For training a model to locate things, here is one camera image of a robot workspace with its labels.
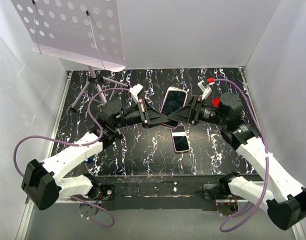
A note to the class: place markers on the pink phone case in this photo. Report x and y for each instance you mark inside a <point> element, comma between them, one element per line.
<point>174,88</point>

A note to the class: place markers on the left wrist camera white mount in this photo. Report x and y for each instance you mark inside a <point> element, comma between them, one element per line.
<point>135,92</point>

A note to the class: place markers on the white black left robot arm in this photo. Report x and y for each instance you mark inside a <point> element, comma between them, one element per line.
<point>46,181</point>

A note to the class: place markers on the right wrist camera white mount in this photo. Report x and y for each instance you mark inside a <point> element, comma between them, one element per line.
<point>206,87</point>

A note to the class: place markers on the yellow and blue toy block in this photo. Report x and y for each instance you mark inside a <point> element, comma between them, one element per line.
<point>89,160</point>

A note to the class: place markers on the white perforated music stand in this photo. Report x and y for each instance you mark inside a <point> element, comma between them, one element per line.
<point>82,31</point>

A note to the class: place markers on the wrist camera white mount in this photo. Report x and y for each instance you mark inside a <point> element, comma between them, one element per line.
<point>206,87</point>
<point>135,92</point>

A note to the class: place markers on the red orange tape dispenser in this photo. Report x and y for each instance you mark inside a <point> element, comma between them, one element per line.
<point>216,102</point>

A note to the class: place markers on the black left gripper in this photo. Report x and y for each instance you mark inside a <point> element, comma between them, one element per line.
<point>151,115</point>

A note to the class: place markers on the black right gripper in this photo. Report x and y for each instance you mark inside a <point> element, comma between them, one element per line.
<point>189,114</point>

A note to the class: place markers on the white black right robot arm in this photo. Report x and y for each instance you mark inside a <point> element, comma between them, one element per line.
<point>281,196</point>

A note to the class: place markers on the phone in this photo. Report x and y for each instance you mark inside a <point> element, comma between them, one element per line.
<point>179,139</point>

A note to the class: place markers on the black base frame bar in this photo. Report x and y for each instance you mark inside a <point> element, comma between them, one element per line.
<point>154,192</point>

